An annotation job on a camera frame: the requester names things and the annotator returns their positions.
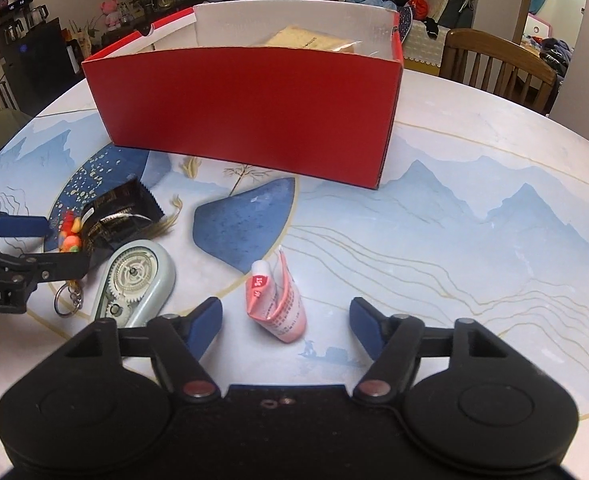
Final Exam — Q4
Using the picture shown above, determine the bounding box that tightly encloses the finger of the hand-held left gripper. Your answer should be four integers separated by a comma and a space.
0, 244, 93, 283
0, 204, 54, 239

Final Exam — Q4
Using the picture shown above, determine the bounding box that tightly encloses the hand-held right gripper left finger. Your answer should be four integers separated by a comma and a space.
64, 296, 224, 405

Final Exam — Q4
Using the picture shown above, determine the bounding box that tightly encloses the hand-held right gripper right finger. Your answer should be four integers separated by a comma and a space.
349, 296, 512, 407

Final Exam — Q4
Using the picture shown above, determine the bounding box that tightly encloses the orange toy keychain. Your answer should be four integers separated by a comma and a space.
53, 211, 86, 319

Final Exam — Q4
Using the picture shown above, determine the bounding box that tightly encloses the pink squeeze tube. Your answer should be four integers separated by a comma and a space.
245, 249, 308, 345

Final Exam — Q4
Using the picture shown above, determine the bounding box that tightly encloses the red cardboard box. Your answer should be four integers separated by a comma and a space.
81, 0, 406, 191

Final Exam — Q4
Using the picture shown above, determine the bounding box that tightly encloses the packaged bread slice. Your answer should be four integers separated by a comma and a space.
263, 24, 364, 56

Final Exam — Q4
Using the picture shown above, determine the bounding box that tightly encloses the pale green correction tape dispenser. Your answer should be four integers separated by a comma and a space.
92, 239, 177, 330

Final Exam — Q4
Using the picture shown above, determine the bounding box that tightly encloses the black snack packet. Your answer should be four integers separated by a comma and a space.
77, 178, 166, 261

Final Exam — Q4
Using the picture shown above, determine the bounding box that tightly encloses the black cabinet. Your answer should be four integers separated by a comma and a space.
0, 0, 84, 113

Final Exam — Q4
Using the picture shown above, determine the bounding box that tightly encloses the pink plush toy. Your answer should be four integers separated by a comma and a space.
99, 0, 122, 32

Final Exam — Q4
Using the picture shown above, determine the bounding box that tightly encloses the wooden chair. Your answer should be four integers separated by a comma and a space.
439, 28, 561, 112

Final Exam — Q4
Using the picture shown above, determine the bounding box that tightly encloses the blue patterned cloth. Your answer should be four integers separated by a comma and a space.
397, 6, 416, 45

